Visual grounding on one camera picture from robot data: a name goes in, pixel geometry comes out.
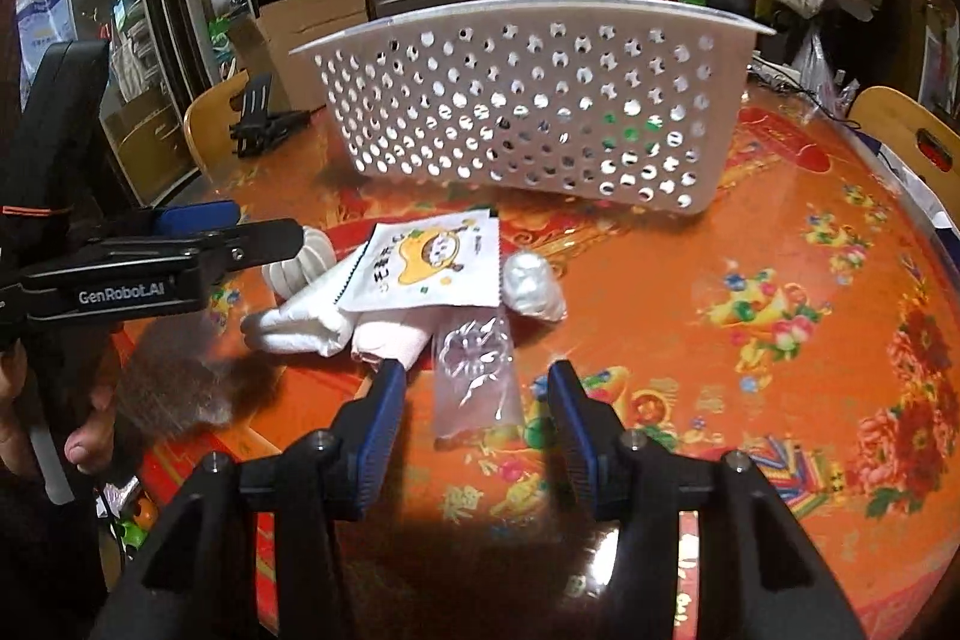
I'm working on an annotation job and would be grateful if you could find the white ribbed round object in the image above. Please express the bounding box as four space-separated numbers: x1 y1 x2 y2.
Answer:
260 226 337 301

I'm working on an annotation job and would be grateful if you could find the white cloth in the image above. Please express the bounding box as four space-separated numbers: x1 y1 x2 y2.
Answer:
241 248 446 370

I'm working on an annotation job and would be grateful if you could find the white cartoon snack packet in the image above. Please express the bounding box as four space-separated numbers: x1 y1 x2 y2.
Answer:
337 209 501 314

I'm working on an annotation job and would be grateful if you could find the clear pink plastic packet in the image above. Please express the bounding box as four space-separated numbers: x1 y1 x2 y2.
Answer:
433 307 523 440

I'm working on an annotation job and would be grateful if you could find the white round ball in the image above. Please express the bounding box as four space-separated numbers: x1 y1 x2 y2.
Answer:
501 250 566 323

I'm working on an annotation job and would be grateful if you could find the person's left hand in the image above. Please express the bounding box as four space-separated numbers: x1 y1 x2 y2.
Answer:
2 325 121 477

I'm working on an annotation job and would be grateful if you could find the left wooden chair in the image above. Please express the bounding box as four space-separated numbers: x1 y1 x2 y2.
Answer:
184 70 249 182

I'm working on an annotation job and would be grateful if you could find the wooden chair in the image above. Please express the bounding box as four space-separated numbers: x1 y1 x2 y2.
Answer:
184 70 249 182
850 86 958 229

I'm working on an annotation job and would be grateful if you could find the black phone stand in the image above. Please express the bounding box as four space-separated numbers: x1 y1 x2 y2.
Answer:
228 73 311 159

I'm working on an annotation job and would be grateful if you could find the brown cardboard box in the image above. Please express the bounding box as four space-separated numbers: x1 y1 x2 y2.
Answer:
228 0 368 112

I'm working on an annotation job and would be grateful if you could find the white perforated plastic basket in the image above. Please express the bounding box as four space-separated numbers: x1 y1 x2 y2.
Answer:
293 0 766 216

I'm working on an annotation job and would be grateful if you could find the right wooden chair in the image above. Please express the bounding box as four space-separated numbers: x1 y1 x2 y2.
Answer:
850 86 958 229

